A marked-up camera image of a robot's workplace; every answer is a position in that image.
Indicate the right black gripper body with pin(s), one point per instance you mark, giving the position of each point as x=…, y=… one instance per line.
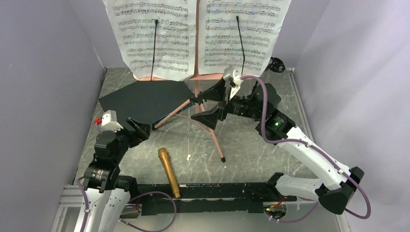
x=240, y=105

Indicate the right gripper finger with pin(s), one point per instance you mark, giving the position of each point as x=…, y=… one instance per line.
x=211, y=117
x=215, y=93

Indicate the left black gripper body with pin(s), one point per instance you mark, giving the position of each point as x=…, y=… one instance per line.
x=125, y=139

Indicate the pink music stand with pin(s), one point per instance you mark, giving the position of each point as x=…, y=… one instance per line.
x=199, y=107

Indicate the gold microphone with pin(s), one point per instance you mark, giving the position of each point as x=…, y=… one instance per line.
x=164, y=156

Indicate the sheet music page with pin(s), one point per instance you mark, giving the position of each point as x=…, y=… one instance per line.
x=238, y=33
x=156, y=38

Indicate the black microphone stand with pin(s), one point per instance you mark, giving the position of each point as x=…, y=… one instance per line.
x=276, y=65

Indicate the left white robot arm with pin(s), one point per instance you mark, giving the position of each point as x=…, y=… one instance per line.
x=105, y=192

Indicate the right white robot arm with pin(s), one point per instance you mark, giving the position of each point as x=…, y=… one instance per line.
x=335, y=183

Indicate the black blue flat box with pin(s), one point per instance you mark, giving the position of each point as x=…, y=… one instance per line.
x=146, y=101

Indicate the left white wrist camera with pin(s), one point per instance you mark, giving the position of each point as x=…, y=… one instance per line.
x=108, y=122

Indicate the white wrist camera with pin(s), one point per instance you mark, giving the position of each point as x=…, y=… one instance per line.
x=233, y=80
x=108, y=122

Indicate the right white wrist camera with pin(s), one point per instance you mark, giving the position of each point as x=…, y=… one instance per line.
x=233, y=80

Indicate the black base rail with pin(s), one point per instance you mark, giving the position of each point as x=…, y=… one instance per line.
x=197, y=198

